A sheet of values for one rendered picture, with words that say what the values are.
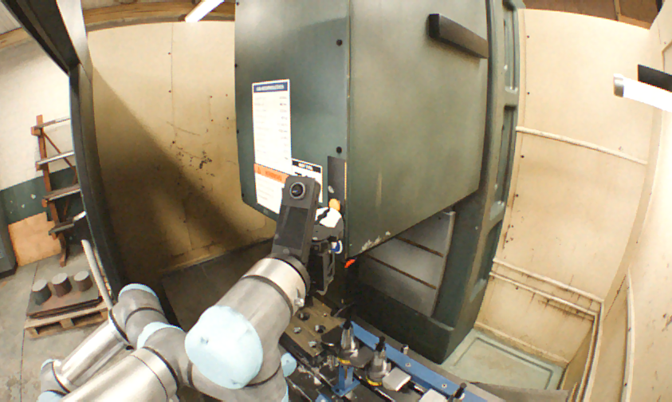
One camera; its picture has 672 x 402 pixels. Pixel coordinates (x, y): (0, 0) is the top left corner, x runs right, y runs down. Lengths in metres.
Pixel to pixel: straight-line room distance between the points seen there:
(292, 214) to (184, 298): 1.51
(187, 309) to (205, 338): 1.54
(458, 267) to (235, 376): 1.10
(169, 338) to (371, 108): 0.48
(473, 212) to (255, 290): 0.96
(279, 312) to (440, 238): 0.96
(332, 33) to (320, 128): 0.17
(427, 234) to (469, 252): 0.19
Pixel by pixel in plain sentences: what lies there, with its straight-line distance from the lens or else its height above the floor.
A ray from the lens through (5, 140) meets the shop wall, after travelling 5.40.
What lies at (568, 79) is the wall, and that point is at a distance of 1.40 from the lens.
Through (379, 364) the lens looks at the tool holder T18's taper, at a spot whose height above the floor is 1.25.
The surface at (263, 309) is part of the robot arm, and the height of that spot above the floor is 1.64.
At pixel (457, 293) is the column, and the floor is 1.07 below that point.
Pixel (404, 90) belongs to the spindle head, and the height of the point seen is 1.85.
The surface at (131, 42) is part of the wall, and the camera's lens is 1.73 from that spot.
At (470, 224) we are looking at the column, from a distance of 1.19.
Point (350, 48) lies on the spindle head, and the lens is 0.52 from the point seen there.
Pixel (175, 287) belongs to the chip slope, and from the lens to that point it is 1.90.
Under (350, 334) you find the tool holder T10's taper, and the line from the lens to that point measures 0.79.
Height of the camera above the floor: 1.84
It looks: 20 degrees down
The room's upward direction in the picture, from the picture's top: straight up
